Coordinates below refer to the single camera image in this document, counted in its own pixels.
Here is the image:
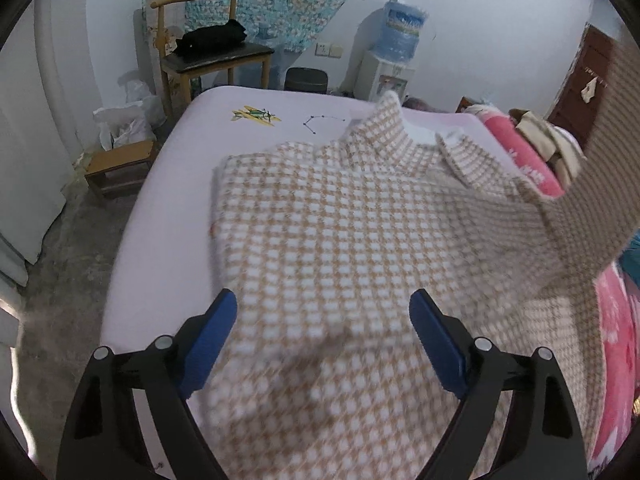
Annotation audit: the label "black folded cloth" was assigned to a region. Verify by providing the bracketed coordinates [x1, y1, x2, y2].
[175, 19, 248, 57]

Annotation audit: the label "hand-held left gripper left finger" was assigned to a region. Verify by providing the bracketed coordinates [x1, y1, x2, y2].
[56, 288, 238, 480]

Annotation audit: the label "white water dispenser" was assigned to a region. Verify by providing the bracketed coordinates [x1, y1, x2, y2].
[354, 50, 417, 106]

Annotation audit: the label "wooden chair with dark seat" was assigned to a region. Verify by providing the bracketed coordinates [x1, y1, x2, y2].
[150, 0, 275, 121]

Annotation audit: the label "white plastic bags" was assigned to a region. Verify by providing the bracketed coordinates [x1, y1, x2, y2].
[92, 72, 167, 152]

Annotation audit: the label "brown wooden door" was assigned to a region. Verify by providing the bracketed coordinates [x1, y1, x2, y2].
[547, 22, 618, 127]

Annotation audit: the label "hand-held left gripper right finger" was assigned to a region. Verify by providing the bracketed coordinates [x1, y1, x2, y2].
[409, 288, 588, 480]

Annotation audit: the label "bed with pink printed sheet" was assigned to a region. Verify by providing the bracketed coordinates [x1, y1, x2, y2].
[97, 85, 506, 480]

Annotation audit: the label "blue water bottle with label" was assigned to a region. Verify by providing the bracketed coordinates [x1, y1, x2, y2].
[375, 0, 427, 63]

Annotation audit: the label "pink patterned blanket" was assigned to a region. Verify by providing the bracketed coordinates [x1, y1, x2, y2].
[472, 105, 640, 480]

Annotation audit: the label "beige white checkered coat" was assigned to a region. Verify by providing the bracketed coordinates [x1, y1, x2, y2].
[202, 25, 640, 480]

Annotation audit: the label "small wooden stool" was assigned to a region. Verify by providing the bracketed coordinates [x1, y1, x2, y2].
[84, 140, 159, 200]

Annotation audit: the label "black trash bin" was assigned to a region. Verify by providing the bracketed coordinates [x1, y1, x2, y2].
[285, 67, 329, 95]

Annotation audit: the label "beige clothes pile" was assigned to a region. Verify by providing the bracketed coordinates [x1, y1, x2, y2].
[510, 107, 586, 186]

